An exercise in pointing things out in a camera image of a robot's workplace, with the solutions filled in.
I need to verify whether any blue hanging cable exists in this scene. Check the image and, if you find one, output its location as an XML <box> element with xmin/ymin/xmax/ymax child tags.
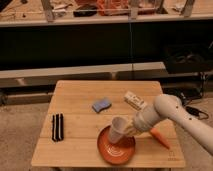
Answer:
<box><xmin>127</xmin><ymin>14</ymin><xmax>136</xmax><ymax>81</ymax></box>

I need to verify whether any black power adapter with cable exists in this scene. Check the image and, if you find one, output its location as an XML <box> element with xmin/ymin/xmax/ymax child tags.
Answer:
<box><xmin>185</xmin><ymin>106</ymin><xmax>209</xmax><ymax>120</ymax></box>

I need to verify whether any wooden table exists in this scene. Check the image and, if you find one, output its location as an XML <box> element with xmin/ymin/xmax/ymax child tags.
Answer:
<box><xmin>31</xmin><ymin>80</ymin><xmax>185</xmax><ymax>168</ymax></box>

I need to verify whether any orange carrot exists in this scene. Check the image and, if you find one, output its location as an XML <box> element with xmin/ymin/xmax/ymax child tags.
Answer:
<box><xmin>150</xmin><ymin>128</ymin><xmax>170</xmax><ymax>149</ymax></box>

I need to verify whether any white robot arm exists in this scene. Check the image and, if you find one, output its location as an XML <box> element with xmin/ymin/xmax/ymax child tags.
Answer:
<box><xmin>124</xmin><ymin>94</ymin><xmax>213</xmax><ymax>156</ymax></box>

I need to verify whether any white rectangular box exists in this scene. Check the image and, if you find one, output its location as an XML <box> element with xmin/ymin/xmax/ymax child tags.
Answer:
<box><xmin>124</xmin><ymin>91</ymin><xmax>147</xmax><ymax>110</ymax></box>

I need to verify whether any blue sponge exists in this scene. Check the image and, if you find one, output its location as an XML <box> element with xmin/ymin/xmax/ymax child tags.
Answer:
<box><xmin>92</xmin><ymin>98</ymin><xmax>111</xmax><ymax>113</ymax></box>

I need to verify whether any black striped cloth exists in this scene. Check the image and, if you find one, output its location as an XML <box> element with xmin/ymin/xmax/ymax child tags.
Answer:
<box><xmin>52</xmin><ymin>114</ymin><xmax>64</xmax><ymax>142</ymax></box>

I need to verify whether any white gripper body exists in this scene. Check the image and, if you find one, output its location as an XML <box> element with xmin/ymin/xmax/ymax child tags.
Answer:
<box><xmin>124</xmin><ymin>107</ymin><xmax>159</xmax><ymax>137</ymax></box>

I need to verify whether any white ceramic cup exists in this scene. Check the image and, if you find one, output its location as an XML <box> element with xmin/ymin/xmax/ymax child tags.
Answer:
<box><xmin>108</xmin><ymin>117</ymin><xmax>127</xmax><ymax>144</ymax></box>

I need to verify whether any orange ceramic bowl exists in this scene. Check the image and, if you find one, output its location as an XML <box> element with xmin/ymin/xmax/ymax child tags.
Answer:
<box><xmin>97</xmin><ymin>126</ymin><xmax>136</xmax><ymax>165</ymax></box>

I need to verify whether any black bin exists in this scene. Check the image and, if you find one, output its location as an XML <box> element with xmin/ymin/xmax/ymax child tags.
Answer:
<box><xmin>163</xmin><ymin>44</ymin><xmax>213</xmax><ymax>74</ymax></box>

